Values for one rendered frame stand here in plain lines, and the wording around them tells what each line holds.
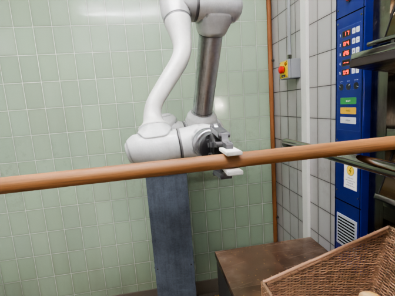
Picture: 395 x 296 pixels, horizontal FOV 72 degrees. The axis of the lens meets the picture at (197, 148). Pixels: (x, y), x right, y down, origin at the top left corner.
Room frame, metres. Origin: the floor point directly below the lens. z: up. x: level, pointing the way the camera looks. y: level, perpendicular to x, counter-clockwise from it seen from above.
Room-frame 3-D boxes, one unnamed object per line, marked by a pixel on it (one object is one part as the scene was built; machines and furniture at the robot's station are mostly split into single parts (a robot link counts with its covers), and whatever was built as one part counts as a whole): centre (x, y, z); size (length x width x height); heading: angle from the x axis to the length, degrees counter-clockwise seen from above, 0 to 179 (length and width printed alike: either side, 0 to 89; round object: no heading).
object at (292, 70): (1.52, -0.53, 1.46); 0.10 x 0.07 x 0.10; 9
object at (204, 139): (0.69, -0.04, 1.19); 0.09 x 0.07 x 0.08; 8
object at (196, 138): (0.76, -0.03, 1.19); 0.09 x 0.06 x 0.09; 98
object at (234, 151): (0.54, -0.06, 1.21); 0.07 x 0.03 x 0.01; 8
